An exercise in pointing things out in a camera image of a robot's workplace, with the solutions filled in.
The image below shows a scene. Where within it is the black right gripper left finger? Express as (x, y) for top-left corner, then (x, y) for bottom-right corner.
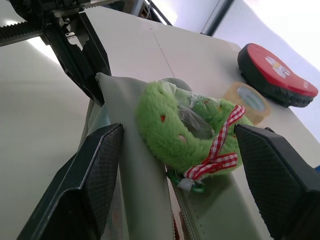
(16, 122), (124, 240)

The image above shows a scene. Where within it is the red and black round device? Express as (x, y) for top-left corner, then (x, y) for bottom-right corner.
(236, 42), (320, 109)

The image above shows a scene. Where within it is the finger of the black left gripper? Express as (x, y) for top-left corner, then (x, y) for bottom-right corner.
(42, 17), (105, 107)
(79, 11), (112, 76)

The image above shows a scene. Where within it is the dark metal rack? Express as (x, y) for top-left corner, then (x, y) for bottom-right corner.
(129, 0), (174, 27)

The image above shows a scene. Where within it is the clear packing tape roll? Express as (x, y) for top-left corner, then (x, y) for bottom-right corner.
(223, 81), (272, 126)

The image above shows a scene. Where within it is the dark window frame post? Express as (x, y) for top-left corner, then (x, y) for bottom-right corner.
(199, 0), (235, 36)

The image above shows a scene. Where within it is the green zip pouch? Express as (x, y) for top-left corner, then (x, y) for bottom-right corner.
(77, 71), (274, 240)

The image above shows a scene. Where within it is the green plush keychain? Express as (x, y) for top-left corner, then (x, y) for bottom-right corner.
(134, 79), (254, 195)

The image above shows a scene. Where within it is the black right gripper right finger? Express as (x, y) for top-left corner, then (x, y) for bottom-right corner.
(233, 123), (320, 240)

